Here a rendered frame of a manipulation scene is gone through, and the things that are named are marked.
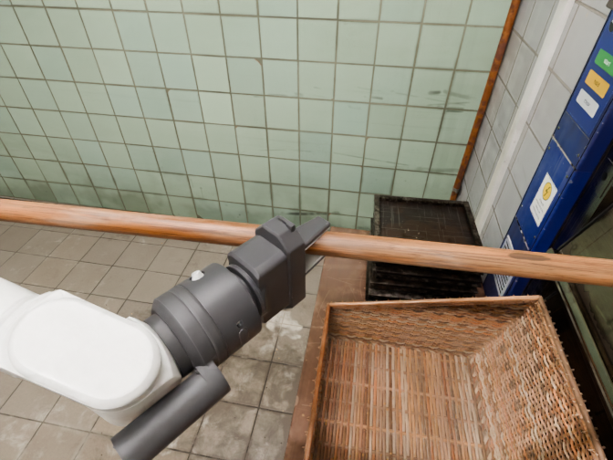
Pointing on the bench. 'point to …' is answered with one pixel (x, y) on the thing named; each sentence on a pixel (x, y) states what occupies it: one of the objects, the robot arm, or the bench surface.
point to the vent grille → (502, 275)
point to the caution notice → (543, 199)
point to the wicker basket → (455, 348)
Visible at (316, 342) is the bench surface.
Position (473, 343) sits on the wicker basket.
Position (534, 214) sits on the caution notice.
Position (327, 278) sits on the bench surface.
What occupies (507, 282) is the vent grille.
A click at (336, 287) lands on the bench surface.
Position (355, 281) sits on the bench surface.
